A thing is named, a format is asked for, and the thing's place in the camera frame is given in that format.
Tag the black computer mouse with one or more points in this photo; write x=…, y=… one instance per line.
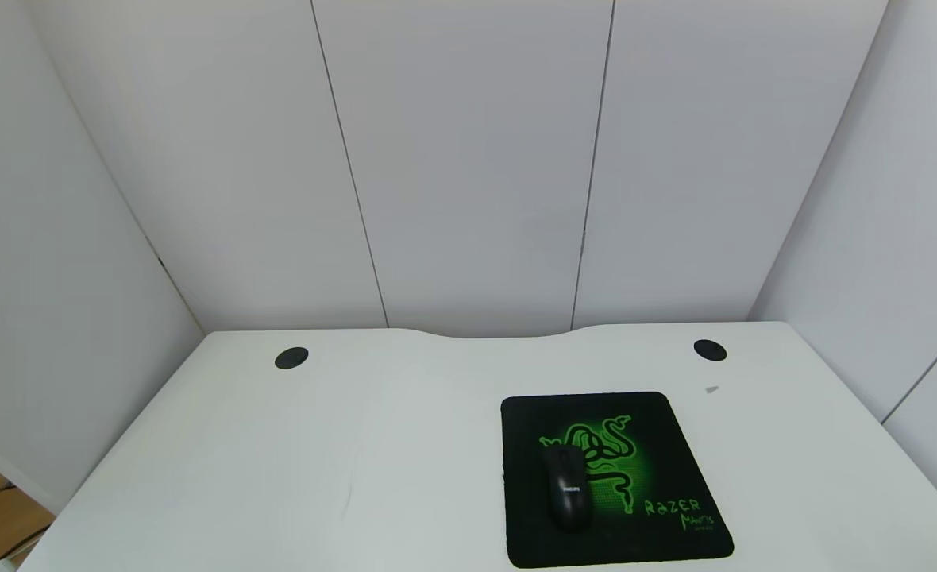
x=568, y=488

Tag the black green snake-logo mouse pad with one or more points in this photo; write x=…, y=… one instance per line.
x=659, y=516

